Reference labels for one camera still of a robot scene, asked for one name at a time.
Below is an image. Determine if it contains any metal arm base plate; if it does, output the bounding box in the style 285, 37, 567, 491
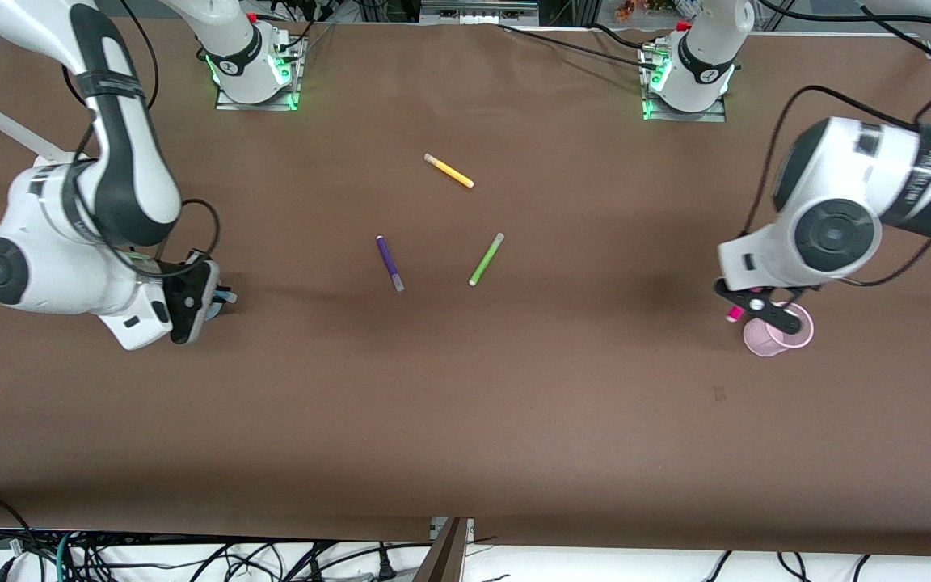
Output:
641, 44, 728, 124
213, 32, 302, 112

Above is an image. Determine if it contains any yellow marker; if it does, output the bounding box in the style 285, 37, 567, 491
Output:
423, 153, 475, 189

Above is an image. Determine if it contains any black cable on table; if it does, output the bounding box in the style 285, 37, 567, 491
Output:
498, 23, 656, 65

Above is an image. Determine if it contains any wooden table leg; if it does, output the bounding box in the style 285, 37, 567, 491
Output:
413, 517, 470, 582

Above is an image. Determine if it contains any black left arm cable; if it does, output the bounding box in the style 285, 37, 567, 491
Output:
744, 0, 931, 288

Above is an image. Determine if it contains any small metal bracket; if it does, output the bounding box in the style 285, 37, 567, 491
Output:
430, 517, 476, 541

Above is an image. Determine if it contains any green marker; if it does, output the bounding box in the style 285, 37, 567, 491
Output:
468, 233, 506, 287

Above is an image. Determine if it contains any purple marker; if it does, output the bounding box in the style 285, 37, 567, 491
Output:
376, 235, 406, 293

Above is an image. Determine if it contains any translucent pink cup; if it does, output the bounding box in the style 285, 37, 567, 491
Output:
744, 302, 815, 358

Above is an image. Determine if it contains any grey background box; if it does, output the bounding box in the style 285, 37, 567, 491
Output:
419, 0, 541, 25

